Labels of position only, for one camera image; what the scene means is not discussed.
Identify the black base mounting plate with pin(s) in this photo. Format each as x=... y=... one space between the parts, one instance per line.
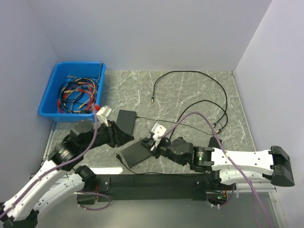
x=156 y=186

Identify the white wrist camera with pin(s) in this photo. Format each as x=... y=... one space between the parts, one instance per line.
x=157 y=132
x=102 y=113

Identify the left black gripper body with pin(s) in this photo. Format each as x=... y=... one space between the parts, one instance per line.
x=108 y=134

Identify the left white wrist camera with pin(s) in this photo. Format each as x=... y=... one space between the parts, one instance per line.
x=102 y=113

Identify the blue plastic bin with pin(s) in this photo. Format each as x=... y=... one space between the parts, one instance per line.
x=72 y=91

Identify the black network switch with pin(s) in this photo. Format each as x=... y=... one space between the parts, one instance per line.
x=126 y=121
x=133 y=154

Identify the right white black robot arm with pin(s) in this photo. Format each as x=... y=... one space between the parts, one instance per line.
x=227 y=167

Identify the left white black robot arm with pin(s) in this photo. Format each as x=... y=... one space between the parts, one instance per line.
x=58 y=177

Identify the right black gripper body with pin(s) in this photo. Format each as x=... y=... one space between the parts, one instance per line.
x=162 y=148

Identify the black power adapter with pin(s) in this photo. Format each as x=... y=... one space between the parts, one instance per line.
x=213 y=143

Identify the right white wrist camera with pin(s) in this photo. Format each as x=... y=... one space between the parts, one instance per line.
x=157 y=132

